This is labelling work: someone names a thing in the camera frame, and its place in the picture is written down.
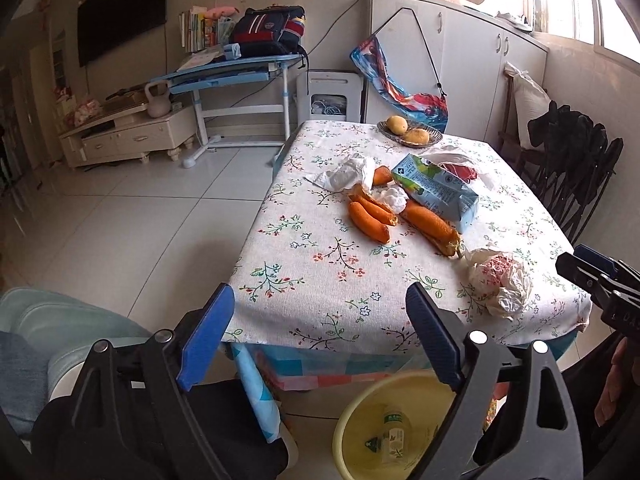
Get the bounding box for small green white bottle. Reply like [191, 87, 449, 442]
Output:
[382, 410, 414, 466]

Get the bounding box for pink kettlebell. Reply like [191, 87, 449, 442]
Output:
[144, 81, 173, 119]

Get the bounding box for red snack packet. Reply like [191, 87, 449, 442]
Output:
[440, 161, 479, 184]

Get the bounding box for light blue seat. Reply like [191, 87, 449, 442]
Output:
[0, 287, 153, 411]

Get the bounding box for window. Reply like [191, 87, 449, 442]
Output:
[525, 0, 640, 63]

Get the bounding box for blue study desk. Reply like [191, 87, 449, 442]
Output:
[149, 52, 308, 168]

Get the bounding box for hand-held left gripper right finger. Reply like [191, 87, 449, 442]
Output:
[405, 282, 584, 480]

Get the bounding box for black folding chairs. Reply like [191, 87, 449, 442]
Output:
[531, 136, 625, 247]

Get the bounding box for cream television cabinet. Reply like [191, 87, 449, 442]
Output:
[59, 105, 198, 168]

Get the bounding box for black wall cable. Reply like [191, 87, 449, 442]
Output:
[305, 0, 371, 57]

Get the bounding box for black jacket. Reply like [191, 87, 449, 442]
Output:
[527, 101, 608, 161]

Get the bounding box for woven fruit basket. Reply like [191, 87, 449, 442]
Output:
[377, 119, 444, 147]

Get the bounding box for crumpled white tissue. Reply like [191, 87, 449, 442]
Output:
[375, 185, 411, 214]

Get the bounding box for red print paper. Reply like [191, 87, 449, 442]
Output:
[462, 246, 536, 318]

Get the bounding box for dark striped backpack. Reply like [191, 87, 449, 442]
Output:
[229, 6, 307, 57]

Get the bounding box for floral tablecloth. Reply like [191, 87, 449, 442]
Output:
[222, 119, 593, 356]

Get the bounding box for row of books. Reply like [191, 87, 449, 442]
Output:
[178, 6, 221, 53]

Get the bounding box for pink patterned box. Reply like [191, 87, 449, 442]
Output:
[75, 100, 103, 126]

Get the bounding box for white paper wrapper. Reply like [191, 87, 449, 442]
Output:
[305, 152, 377, 193]

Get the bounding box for colourful strap bag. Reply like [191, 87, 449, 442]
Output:
[349, 7, 449, 133]

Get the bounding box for yellow plastic bin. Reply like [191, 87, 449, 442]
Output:
[332, 370, 493, 480]

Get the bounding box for black lap cloth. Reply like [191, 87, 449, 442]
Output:
[30, 379, 291, 480]

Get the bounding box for blue jeans leg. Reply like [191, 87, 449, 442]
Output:
[0, 332, 49, 436]

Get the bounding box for person's right hand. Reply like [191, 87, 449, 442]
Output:
[599, 336, 640, 428]

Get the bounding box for white storage cabinet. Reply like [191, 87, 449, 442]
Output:
[364, 0, 550, 143]

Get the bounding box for blue green milk carton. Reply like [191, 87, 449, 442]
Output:
[391, 154, 480, 233]

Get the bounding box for white floor appliance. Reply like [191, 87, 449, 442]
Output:
[300, 69, 362, 123]

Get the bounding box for large white plastic bag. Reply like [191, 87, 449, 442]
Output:
[420, 145, 501, 191]

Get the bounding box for wooden chair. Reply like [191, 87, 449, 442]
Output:
[497, 72, 543, 171]

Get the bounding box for black wall television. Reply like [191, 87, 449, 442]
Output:
[76, 0, 168, 67]

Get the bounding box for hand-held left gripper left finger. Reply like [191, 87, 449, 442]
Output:
[47, 282, 236, 480]

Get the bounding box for checkered plastic table cover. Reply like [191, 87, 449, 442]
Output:
[222, 332, 591, 443]

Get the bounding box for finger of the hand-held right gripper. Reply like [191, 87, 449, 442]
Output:
[556, 251, 613, 306]
[574, 244, 632, 281]

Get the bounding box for white pillow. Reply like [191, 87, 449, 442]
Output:
[505, 61, 551, 151]

